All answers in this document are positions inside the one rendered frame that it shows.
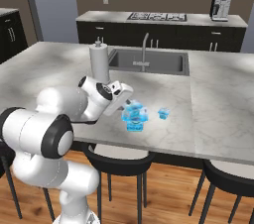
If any silver tap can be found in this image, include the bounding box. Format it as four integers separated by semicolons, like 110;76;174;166
132;32;151;72

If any small blue yogurt container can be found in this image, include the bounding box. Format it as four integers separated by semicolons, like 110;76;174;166
157;107;171;120

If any grey sink basin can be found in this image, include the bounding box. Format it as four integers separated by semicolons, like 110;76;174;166
106;47;191;77

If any black hob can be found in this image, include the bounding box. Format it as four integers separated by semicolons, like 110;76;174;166
126;11;189;23

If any white paper towel roll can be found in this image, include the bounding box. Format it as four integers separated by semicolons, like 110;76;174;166
88;36;111;84

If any large blue yogurt container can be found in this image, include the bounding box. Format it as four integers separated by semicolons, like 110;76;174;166
126;108;150;134
121;101;144;123

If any dark side cupboard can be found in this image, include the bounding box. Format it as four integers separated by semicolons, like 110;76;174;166
0;8;30;64

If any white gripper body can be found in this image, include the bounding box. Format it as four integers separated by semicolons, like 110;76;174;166
102;82;135;117

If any dark base cupboards run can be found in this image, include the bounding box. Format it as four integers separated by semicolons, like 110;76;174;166
75;21;248;54

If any silver coffee machine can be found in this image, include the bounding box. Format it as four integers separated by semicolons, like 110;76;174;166
209;0;233;23

